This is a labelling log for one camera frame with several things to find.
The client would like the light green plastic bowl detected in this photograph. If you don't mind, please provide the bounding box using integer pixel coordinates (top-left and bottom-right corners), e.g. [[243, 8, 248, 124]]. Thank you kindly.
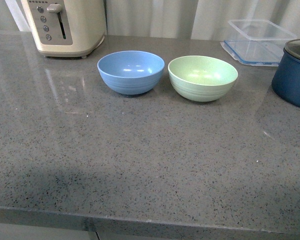
[[168, 55, 239, 102]]

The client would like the clear plastic food container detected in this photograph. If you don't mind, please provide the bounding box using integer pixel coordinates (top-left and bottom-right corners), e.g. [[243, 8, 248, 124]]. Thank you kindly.
[[220, 19, 297, 67]]

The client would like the white pleated curtain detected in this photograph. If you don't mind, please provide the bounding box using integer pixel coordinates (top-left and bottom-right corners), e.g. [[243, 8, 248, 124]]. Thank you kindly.
[[0, 0, 300, 41]]

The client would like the cream two-slot toaster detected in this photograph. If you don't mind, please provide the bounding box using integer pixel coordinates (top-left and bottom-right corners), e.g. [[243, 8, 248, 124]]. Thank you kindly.
[[21, 0, 107, 58]]

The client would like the dark blue saucepan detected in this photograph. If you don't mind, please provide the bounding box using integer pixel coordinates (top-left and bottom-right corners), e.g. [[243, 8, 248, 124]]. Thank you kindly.
[[271, 39, 300, 108]]

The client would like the blue plastic bowl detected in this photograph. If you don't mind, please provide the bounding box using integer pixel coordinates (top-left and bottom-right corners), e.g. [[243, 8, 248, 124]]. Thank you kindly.
[[97, 50, 165, 95]]

